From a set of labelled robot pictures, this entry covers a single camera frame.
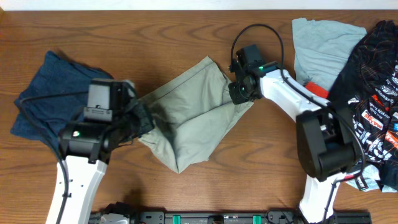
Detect khaki grey shorts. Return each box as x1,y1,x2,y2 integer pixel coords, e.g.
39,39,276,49
139,57,253,174

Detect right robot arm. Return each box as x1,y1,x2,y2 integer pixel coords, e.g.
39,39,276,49
229,59,364,223

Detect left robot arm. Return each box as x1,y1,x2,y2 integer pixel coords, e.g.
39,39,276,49
46,98,154,223

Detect red orange cloth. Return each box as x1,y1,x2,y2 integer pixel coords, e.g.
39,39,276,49
305,82,328,98

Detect folded navy blue garment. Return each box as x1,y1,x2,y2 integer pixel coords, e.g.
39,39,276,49
10,51,112,149

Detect light blue shirt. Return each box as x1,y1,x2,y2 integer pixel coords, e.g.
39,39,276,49
292,18,367,90

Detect black printed garment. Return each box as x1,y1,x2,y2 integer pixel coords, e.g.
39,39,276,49
328,21,397,190

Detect white printed garment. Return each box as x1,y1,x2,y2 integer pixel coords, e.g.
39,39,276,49
345,164,397,193

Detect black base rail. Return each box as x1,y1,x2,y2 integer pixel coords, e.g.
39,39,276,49
88,202,373,224

